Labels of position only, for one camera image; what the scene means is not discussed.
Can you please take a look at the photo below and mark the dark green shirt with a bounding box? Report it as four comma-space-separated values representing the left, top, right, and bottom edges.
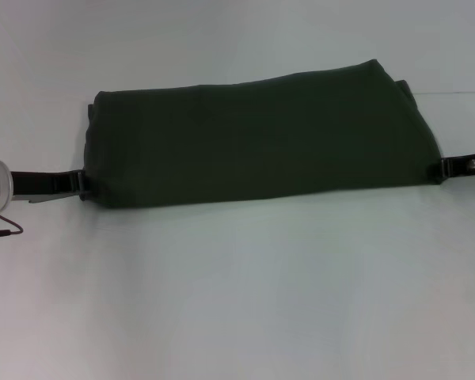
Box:
82, 58, 447, 210

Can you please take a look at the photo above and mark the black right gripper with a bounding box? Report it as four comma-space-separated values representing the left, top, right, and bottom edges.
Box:
426, 151, 475, 184

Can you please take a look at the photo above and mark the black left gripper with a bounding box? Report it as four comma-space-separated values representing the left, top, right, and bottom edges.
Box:
9, 169, 96, 204

